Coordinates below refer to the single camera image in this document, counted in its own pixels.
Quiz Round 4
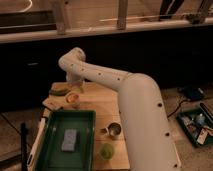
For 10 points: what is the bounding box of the black cable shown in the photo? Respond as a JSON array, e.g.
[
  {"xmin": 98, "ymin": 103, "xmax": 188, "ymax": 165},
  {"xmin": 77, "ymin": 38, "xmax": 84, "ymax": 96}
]
[{"xmin": 166, "ymin": 97, "xmax": 188, "ymax": 119}]

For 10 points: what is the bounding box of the green apple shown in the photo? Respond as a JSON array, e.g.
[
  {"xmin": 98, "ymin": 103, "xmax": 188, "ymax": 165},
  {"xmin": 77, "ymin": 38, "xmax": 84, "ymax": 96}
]
[{"xmin": 99, "ymin": 143, "xmax": 115, "ymax": 160}]

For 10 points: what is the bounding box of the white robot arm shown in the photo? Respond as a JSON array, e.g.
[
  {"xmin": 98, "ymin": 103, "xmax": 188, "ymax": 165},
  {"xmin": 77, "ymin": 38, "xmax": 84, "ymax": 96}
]
[{"xmin": 59, "ymin": 47, "xmax": 182, "ymax": 171}]

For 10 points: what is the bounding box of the metal cup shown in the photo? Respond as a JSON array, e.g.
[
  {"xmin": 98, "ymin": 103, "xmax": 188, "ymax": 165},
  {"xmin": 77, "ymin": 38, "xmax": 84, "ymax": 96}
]
[{"xmin": 100, "ymin": 122, "xmax": 122, "ymax": 139}]

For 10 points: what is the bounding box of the black power adapter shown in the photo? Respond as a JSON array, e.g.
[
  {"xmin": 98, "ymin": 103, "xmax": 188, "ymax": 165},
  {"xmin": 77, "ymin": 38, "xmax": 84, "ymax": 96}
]
[{"xmin": 182, "ymin": 87, "xmax": 204, "ymax": 101}]

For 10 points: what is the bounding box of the wooden railing beam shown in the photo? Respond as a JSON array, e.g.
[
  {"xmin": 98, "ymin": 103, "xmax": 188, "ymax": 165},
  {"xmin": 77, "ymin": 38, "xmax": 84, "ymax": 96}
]
[{"xmin": 0, "ymin": 17, "xmax": 213, "ymax": 45}]

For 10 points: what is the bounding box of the green toolbox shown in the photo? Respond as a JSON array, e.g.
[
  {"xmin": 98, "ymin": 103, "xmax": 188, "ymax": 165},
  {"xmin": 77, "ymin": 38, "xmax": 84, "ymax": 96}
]
[{"xmin": 176, "ymin": 103, "xmax": 213, "ymax": 148}]

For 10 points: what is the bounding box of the green plastic tray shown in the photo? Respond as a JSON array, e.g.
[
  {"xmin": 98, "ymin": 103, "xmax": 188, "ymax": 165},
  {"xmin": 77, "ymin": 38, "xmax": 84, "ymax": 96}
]
[{"xmin": 34, "ymin": 110, "xmax": 96, "ymax": 171}]

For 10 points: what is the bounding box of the grey sponge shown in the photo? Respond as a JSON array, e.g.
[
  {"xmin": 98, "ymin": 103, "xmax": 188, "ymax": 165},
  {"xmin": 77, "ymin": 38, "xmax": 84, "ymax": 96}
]
[{"xmin": 61, "ymin": 129, "xmax": 77, "ymax": 151}]

